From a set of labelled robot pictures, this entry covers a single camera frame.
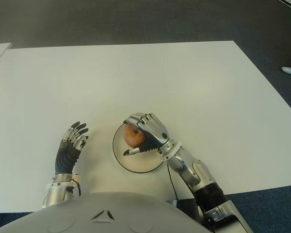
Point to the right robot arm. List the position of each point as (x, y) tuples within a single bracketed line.
[(198, 172)]

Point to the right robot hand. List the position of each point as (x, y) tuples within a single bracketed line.
[(155, 131)]

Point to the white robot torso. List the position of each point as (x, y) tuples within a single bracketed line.
[(99, 211)]

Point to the white plate with black rim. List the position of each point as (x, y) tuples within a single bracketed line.
[(138, 163)]

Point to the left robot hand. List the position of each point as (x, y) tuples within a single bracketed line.
[(65, 157)]

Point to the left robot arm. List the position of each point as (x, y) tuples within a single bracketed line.
[(57, 191)]

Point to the red yellow apple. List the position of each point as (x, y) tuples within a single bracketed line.
[(133, 136)]

